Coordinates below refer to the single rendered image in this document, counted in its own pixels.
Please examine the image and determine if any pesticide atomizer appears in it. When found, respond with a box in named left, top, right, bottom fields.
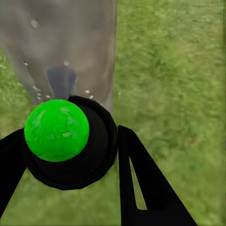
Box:
left=22, top=66, right=119, bottom=191

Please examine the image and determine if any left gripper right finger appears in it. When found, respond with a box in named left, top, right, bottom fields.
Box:
left=118, top=125, right=198, bottom=226

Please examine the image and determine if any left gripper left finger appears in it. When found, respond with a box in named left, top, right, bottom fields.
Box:
left=0, top=128, right=26, bottom=218

